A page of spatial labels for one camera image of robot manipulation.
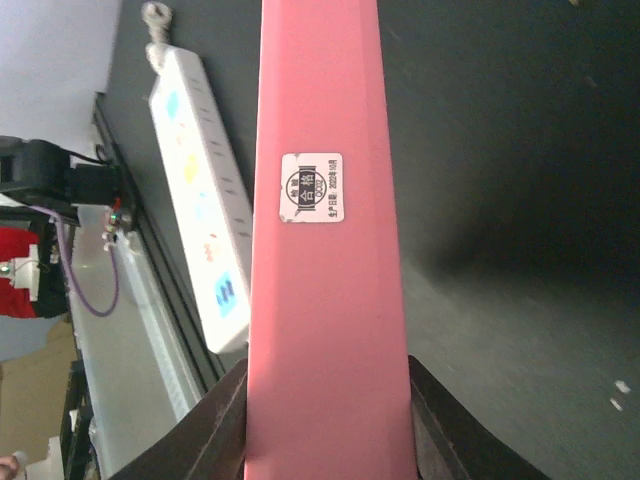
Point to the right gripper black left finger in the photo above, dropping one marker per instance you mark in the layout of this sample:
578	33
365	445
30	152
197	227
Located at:
208	443

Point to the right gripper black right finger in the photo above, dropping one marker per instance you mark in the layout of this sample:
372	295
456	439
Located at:
450	443

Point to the pink extension socket adapter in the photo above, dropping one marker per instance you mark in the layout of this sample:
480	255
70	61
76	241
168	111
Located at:
328	381

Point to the white power strip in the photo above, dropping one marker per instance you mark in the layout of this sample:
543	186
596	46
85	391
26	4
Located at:
210	201

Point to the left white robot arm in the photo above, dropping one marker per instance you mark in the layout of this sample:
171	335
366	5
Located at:
38	173

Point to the operator bare hand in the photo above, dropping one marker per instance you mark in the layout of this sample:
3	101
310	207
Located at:
9	467

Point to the black aluminium frame rail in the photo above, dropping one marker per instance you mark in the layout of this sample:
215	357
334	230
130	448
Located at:
156	225

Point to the light blue slotted cable duct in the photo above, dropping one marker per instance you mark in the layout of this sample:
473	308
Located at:
178	381

